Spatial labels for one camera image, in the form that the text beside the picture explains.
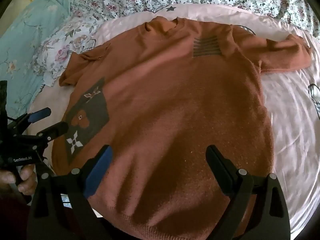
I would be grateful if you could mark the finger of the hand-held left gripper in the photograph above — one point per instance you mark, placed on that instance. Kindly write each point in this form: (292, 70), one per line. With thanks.
(56, 129)
(40, 114)

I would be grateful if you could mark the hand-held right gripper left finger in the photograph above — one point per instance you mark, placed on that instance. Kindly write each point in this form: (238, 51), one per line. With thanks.
(100, 172)

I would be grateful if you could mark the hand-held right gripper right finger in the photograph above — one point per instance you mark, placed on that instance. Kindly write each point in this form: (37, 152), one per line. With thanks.
(220, 172)

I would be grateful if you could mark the orange knit sweater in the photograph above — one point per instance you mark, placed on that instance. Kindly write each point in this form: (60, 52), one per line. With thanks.
(170, 100)

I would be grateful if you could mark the person's left forearm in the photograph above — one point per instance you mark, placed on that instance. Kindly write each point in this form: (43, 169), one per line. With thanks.
(12, 215)

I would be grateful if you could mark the person's left hand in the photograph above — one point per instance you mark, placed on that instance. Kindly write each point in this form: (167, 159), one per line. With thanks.
(25, 178)

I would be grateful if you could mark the pale floral pillowcase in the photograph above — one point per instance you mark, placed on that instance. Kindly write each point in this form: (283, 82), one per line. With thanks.
(62, 47)

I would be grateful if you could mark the teal floral blanket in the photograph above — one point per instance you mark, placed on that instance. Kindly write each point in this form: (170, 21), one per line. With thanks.
(22, 45)

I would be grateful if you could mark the pink bed sheet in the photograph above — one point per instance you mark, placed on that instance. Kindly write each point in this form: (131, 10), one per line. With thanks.
(287, 130)

